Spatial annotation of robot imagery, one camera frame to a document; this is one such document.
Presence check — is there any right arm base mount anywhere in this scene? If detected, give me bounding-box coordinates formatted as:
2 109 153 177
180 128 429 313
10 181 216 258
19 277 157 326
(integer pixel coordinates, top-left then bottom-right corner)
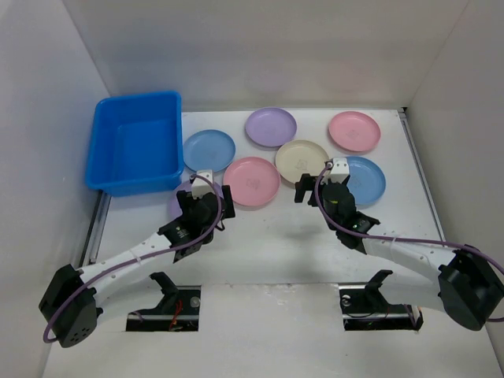
338 269 424 332

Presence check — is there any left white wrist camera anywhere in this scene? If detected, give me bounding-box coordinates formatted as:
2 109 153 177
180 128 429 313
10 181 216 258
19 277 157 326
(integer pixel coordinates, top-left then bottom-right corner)
191 169 215 199

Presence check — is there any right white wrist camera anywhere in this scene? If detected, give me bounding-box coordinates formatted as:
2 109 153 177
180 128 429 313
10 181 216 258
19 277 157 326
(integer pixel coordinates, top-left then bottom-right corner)
323 157 350 183

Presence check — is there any left aluminium table rail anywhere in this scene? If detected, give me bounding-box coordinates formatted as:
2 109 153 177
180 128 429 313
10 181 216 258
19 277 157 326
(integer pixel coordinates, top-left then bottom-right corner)
78 191 111 267

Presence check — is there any cream plate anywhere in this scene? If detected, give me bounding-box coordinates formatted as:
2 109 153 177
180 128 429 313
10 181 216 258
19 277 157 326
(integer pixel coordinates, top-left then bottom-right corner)
275 139 329 183

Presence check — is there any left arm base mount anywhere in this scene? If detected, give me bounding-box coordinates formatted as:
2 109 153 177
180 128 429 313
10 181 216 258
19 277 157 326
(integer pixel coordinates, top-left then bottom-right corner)
125 272 202 332

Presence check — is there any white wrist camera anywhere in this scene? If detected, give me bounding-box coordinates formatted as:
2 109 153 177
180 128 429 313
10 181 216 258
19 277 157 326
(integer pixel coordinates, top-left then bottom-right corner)
191 169 215 199
323 157 350 183

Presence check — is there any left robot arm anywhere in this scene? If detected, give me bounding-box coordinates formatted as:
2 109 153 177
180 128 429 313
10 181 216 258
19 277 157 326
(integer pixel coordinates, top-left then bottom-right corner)
39 185 235 348

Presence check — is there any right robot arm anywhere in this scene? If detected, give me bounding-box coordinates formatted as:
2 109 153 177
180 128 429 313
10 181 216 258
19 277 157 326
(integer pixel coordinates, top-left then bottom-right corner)
295 172 503 331

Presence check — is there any pink plate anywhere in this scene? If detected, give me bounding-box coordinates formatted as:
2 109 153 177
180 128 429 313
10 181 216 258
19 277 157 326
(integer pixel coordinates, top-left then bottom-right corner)
223 157 281 207
328 111 381 153

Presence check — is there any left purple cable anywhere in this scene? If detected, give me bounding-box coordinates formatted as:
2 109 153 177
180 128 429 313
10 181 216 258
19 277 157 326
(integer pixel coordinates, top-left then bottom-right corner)
43 173 225 343

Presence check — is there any light blue plate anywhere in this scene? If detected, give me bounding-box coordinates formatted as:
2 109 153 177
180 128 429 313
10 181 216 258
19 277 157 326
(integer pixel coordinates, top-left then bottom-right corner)
183 129 236 172

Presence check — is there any blue plastic bin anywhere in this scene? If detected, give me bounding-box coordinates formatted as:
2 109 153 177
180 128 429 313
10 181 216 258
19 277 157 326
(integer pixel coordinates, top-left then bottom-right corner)
85 91 184 197

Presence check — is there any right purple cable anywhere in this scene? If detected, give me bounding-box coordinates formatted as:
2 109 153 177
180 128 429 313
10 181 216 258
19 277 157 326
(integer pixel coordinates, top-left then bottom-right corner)
315 161 504 323

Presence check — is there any right aluminium table rail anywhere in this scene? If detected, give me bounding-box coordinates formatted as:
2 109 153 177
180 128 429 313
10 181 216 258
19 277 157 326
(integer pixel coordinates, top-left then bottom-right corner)
398 108 445 240

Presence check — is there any purple cable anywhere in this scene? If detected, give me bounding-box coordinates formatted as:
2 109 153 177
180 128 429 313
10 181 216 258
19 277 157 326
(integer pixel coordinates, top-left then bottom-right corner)
43 173 225 343
315 161 504 323

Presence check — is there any aluminium table rail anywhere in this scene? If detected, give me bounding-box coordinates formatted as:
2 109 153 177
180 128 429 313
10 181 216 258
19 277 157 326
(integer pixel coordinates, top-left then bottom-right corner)
398 108 445 240
78 191 111 267

